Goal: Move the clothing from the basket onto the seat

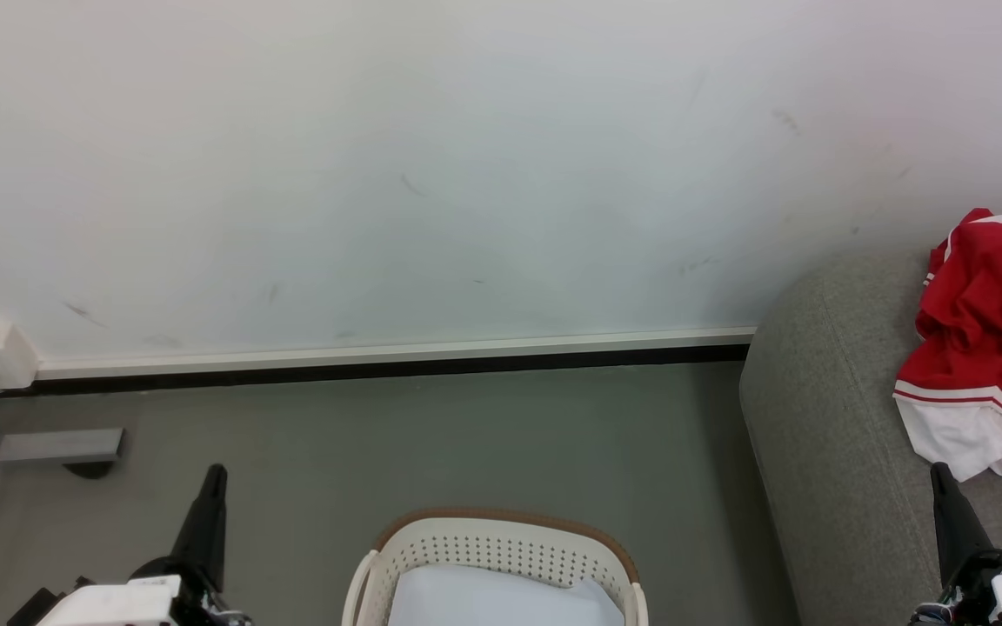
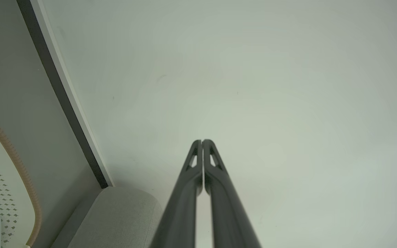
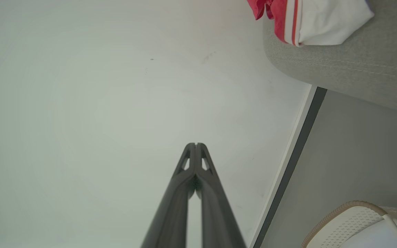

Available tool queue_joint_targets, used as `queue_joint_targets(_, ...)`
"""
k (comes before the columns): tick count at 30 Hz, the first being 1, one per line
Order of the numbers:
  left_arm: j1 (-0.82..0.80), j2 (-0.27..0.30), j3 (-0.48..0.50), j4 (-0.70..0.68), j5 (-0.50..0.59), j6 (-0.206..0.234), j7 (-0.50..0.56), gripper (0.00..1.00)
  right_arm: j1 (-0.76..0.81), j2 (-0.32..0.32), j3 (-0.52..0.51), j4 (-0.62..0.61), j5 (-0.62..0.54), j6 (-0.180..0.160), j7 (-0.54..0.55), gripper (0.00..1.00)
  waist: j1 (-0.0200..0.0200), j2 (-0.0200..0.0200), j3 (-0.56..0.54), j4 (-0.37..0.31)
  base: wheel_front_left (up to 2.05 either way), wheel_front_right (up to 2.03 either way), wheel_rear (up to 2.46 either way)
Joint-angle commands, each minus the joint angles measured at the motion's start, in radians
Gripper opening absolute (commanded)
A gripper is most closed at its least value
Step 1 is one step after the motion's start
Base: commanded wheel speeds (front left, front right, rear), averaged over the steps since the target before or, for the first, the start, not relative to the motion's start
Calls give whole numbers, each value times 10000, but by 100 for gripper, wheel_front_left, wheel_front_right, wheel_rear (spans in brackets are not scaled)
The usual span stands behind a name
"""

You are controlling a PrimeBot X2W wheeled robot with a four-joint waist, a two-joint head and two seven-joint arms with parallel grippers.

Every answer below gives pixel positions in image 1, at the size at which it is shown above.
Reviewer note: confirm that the pale white cloth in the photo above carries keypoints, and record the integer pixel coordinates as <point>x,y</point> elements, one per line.
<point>492,600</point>

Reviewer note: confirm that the dark round foot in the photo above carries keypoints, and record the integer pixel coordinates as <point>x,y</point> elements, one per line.
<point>92,470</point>

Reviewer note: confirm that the grey fabric sofa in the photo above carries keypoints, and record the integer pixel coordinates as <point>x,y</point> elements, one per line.
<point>840,435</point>

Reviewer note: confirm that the white and black baseboard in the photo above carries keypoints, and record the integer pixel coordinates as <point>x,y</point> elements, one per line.
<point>379,355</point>

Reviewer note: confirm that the cream perforated laundry basket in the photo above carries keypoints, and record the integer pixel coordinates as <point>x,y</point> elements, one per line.
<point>501,548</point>

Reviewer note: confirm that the grey metal bracket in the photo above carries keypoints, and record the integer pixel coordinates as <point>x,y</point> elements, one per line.
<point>57,445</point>

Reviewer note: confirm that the white garment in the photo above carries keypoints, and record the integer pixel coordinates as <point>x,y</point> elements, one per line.
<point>962,439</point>

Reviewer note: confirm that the red basketball jersey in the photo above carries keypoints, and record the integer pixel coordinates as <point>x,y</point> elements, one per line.
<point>988,304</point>

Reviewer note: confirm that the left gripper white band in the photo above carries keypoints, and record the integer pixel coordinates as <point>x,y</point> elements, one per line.
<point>118,604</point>

